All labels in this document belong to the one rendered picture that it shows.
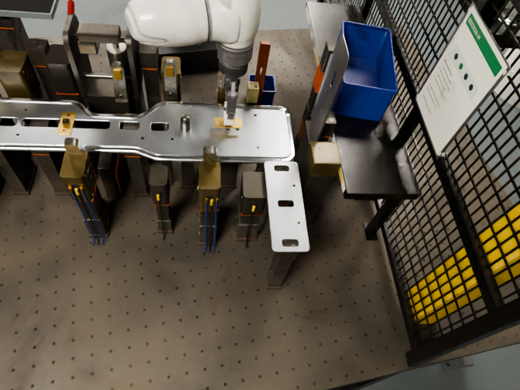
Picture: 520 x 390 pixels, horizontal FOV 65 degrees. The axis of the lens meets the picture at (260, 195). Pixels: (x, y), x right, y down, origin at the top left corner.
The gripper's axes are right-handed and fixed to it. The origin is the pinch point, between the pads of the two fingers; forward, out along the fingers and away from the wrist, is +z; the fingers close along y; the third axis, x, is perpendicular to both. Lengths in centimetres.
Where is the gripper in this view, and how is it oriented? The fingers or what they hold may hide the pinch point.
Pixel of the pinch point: (229, 113)
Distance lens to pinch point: 122.0
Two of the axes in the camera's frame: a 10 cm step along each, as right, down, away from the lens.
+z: -1.2, 5.3, 8.4
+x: 9.9, 0.1, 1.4
